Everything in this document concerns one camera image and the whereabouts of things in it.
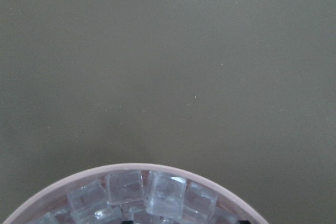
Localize pink bowl with ice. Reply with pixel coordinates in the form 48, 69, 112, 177
3, 163, 268, 223

